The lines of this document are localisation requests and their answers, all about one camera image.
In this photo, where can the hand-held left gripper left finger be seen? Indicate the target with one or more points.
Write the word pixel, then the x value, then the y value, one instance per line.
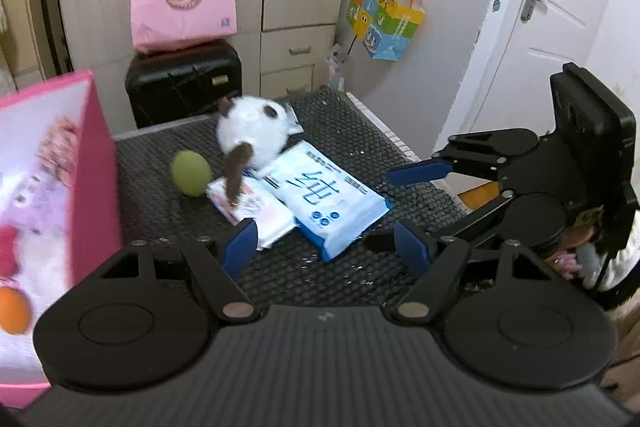
pixel 240 247

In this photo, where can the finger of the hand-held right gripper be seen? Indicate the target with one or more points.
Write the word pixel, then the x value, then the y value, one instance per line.
pixel 417 173
pixel 480 217

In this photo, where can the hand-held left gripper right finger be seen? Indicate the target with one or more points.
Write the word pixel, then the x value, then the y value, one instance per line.
pixel 415 249

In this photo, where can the white brown panda plush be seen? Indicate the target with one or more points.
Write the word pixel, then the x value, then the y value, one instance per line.
pixel 255 127

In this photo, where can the pink cardboard box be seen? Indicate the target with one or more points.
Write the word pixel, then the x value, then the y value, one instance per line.
pixel 95 187

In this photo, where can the red strawberry plush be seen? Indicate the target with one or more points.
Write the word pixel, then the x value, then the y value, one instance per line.
pixel 7 252

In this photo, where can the orange ball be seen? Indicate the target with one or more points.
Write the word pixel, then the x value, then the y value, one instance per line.
pixel 12 312

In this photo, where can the person's right forearm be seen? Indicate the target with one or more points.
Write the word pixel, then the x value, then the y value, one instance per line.
pixel 625 257

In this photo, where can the person's right hand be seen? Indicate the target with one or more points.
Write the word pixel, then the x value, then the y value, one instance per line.
pixel 575 237

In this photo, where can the small white tissue pack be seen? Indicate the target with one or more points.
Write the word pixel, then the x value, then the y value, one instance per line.
pixel 270 212

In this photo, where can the black honeycomb mat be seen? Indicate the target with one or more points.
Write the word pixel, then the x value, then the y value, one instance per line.
pixel 350 142

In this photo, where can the green ball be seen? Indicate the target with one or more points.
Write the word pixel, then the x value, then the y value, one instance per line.
pixel 190 172

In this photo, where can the large blue wet wipes pack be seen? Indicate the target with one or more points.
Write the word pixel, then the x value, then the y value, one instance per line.
pixel 325 197

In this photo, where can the white door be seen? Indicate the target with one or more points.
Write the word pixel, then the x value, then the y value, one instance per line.
pixel 565 27

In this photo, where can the small white packet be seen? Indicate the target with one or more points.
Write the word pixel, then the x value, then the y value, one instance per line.
pixel 295 119

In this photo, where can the colourful paper gift bag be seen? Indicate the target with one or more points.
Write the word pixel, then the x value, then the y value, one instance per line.
pixel 385 22

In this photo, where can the small teal round sticker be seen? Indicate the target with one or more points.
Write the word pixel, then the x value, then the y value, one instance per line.
pixel 496 5

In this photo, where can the black suitcase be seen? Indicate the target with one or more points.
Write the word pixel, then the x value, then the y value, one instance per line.
pixel 170 92

